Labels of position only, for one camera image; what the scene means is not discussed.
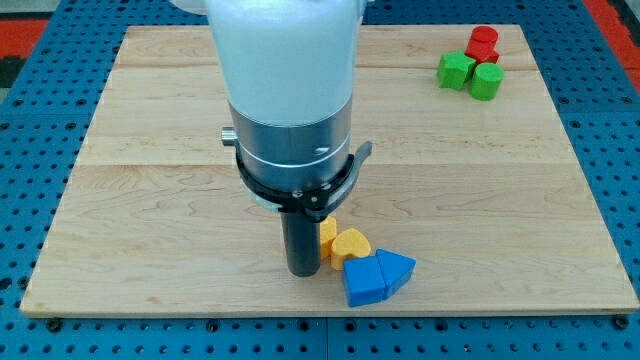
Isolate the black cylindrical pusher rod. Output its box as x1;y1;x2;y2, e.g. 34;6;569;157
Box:
281;213;321;277

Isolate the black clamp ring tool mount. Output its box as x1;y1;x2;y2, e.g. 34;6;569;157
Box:
236;141;373;222

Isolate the yellow heart block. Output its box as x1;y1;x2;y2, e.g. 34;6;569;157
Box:
330;228;372;271

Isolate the blue cube block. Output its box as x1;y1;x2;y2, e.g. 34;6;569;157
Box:
343;256;385;307

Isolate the blue triangular block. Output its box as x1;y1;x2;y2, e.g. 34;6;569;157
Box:
376;248;416;300

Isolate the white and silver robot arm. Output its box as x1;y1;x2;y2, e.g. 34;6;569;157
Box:
175;0;372;277

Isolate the light wooden board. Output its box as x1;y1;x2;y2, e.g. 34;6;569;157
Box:
21;25;639;318

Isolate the green star block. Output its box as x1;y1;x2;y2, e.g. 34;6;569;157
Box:
437;50;476;91

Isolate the green cylinder block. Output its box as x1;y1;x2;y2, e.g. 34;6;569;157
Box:
470;63;505;101

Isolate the red block under cylinder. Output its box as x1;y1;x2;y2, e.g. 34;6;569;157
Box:
465;40;500;64

